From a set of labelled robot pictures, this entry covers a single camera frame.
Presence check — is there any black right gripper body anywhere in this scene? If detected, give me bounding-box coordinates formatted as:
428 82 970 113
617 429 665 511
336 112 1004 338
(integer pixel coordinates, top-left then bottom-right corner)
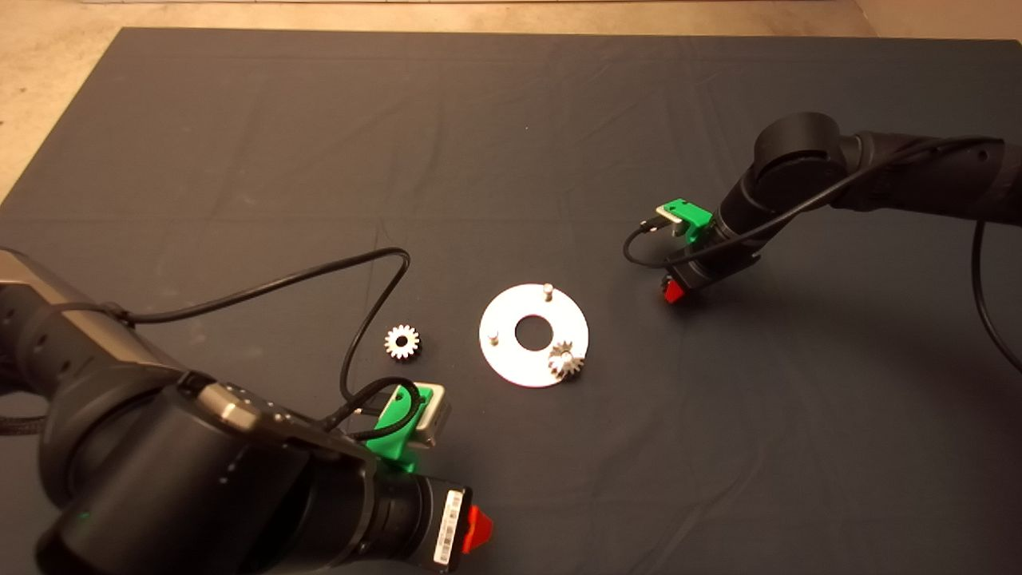
671 228 763 296

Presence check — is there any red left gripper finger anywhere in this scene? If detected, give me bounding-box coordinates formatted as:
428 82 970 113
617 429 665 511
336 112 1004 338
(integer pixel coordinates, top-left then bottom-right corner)
463 506 493 556

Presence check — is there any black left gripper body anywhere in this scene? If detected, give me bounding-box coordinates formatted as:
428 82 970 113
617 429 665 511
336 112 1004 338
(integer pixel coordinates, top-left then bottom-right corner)
369 476 473 574

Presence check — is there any small steel planetary gear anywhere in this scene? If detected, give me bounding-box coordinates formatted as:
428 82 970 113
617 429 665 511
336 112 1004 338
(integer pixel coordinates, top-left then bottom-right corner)
384 324 422 361
548 341 585 379

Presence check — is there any round metal carrier plate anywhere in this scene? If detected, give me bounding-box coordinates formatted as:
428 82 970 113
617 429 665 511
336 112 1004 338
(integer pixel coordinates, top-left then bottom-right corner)
479 284 590 389

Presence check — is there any dark grey table cloth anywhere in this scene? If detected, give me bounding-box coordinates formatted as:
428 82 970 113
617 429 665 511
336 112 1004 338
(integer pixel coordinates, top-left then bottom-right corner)
0 28 1022 575

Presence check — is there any green right camera mount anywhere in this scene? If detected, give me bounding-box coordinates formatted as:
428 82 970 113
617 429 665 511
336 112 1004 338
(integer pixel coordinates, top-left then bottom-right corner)
667 199 714 243

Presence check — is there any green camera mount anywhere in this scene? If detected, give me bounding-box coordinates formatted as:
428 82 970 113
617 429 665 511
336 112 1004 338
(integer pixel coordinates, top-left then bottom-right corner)
365 385 436 474
667 199 714 243

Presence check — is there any black right camera cable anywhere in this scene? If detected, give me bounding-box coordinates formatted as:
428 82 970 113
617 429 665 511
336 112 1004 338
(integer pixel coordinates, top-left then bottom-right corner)
623 137 1022 376

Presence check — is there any black camera cable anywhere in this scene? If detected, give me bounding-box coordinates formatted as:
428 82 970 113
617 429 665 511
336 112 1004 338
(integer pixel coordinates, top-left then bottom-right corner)
623 137 1022 376
120 248 424 442

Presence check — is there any green left camera mount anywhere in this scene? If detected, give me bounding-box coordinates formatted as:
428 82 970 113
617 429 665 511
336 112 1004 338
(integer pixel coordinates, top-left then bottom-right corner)
365 385 436 474

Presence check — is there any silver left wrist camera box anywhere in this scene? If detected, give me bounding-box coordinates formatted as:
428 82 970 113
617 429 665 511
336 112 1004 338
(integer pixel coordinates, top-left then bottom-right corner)
413 386 451 448

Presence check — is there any black left camera cable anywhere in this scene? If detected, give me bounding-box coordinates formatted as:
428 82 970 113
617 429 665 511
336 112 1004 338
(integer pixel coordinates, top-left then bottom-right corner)
120 248 424 442

